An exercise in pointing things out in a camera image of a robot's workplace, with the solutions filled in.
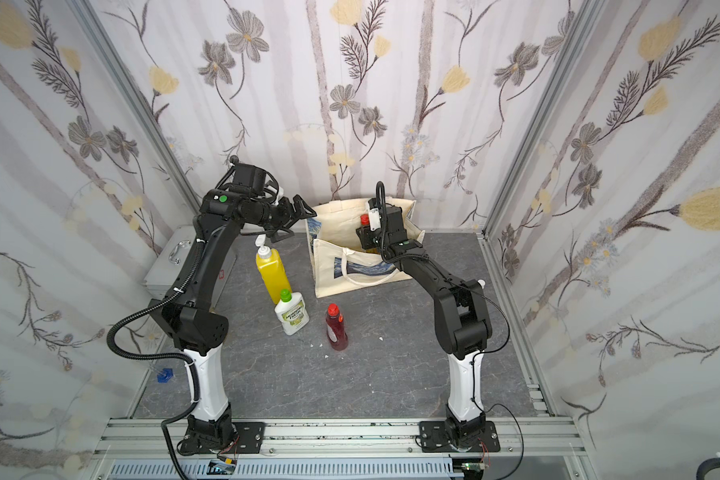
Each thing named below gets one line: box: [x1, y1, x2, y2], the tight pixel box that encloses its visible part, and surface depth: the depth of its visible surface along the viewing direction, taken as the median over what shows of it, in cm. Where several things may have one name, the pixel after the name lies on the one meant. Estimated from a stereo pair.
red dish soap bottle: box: [326, 303, 349, 351], surface depth 82 cm
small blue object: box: [157, 368, 173, 383], surface depth 86 cm
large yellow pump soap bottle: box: [255, 234, 292, 305], surface depth 87 cm
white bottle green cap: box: [274, 288, 310, 336], surface depth 87 cm
